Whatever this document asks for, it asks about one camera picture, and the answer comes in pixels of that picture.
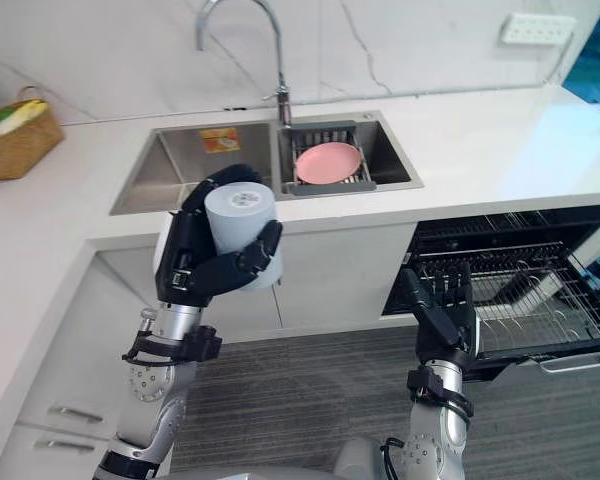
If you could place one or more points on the wicker basket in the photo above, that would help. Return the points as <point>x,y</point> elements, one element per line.
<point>25,150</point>

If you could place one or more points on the pink plate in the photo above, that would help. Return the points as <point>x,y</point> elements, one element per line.
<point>327,164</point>

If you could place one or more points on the pale grey cup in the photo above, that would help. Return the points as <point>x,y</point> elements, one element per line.
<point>240,215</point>

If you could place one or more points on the black tape strip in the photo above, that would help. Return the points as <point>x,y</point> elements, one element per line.
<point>236,107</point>

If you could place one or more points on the black dishwasher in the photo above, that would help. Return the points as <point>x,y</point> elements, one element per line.
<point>400,295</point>

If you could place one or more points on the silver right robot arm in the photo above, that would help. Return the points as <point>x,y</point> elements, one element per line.
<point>435,425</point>

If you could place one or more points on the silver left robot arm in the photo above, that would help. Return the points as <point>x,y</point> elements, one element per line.
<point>147,380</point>

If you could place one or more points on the grey robot body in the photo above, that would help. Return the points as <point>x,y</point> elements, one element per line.
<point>360,462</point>

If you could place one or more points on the chrome gooseneck faucet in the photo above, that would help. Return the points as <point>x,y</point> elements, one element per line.
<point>285,107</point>

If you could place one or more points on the white cabinet door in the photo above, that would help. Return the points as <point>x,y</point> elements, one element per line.
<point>340,270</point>
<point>125,280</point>

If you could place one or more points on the blue translucent panel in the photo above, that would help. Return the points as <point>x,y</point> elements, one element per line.
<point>592,60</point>

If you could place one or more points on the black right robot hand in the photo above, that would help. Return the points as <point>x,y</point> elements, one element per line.
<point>445,330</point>

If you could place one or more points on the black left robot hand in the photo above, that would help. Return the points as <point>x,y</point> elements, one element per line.
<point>180,250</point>

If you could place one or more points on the orange sticker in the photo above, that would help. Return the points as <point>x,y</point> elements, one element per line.
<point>219,140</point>

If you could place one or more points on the yellow white toy corn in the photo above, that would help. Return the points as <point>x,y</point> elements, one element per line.
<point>22,115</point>

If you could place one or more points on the grey sink drain rack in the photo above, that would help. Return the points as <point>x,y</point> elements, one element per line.
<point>330,188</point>

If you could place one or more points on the white drawer cabinet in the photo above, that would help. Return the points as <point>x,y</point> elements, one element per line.
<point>80,360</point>

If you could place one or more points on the stainless steel double sink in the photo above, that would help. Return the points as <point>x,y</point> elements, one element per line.
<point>150,175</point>

